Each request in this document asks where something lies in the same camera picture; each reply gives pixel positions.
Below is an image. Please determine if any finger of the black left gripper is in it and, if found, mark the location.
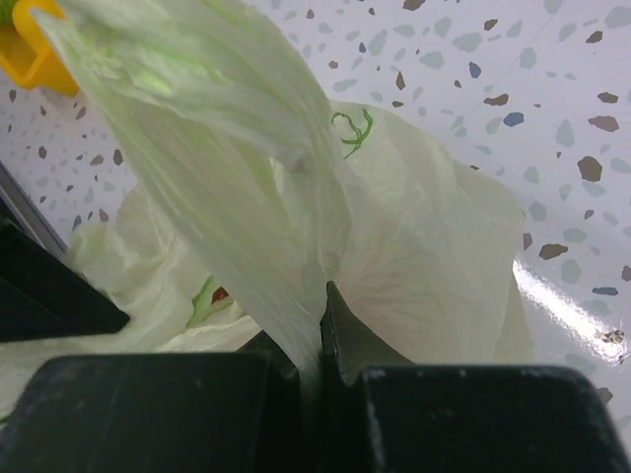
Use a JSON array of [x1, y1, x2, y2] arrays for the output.
[[1, 219, 130, 343]]

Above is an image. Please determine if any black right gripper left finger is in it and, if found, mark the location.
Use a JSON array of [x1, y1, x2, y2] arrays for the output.
[[1, 334, 316, 472]]

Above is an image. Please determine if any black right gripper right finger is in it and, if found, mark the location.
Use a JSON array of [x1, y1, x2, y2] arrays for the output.
[[321, 284, 630, 472]]

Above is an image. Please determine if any pale green avocado-print plastic bag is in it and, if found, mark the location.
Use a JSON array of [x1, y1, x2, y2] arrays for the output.
[[1, 1, 534, 413]]

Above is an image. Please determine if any yellow plastic tray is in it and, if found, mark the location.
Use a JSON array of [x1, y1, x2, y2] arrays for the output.
[[1, 0, 78, 97]]

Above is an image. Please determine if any aluminium rail frame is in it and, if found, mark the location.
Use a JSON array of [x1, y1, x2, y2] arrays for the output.
[[1, 165, 67, 258]]

